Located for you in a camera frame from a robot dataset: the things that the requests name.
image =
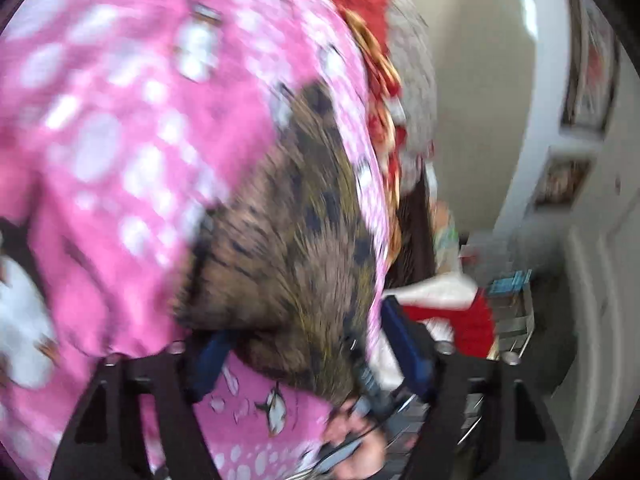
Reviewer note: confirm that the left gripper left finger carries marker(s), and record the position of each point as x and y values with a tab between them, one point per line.
104	438

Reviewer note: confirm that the navy gold batik garment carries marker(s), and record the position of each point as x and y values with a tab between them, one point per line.
289	263

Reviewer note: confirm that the metal stair railing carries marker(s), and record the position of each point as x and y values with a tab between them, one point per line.
515	438

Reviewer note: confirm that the dark carved wooden headboard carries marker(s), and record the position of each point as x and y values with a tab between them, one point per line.
416	259

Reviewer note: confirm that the floral white pillow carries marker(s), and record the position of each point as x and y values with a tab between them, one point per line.
411	55

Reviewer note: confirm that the pink penguin fleece blanket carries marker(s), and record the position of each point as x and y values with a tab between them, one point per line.
122	123

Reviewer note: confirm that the red orange satin blanket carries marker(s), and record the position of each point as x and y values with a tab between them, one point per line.
366	20

